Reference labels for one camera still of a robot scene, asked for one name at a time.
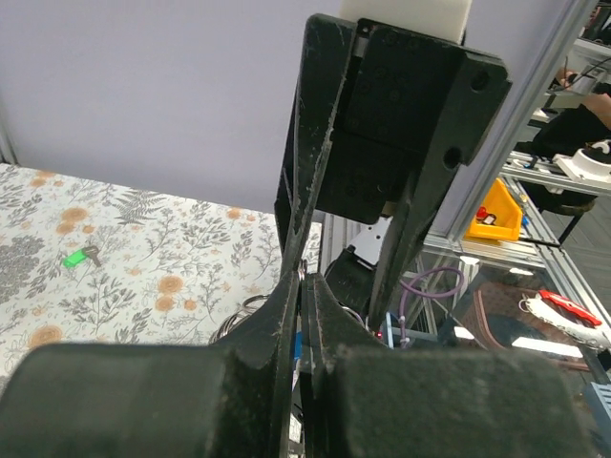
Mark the floral table mat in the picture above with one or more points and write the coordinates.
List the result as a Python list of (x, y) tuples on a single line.
[(172, 269)]

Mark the yellow storage bin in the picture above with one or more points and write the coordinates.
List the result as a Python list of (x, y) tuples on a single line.
[(498, 216)]

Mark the green key tag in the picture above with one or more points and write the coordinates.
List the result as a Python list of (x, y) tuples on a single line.
[(74, 259)]

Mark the operator hand in background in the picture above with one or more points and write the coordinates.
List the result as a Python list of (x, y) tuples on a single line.
[(600, 106)]

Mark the blue key tag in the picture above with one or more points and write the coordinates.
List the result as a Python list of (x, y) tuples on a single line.
[(297, 350)]

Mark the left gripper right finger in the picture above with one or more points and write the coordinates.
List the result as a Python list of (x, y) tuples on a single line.
[(363, 399)]

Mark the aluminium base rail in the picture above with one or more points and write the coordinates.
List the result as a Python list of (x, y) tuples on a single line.
[(339, 233)]

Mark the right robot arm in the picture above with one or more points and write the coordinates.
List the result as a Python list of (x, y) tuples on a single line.
[(358, 267)]

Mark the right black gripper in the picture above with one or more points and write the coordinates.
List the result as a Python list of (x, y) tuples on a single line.
[(381, 114)]

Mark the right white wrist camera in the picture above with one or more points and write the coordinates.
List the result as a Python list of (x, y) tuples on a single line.
[(444, 19)]

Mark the white round device on bench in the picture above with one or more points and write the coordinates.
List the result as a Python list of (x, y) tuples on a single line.
[(588, 164)]

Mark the silver key on green tag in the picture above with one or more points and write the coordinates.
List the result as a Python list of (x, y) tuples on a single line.
[(92, 252)]

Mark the red utility knife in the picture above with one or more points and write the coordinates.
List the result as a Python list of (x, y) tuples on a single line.
[(571, 307)]

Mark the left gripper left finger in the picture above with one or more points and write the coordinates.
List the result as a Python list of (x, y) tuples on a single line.
[(228, 399)]

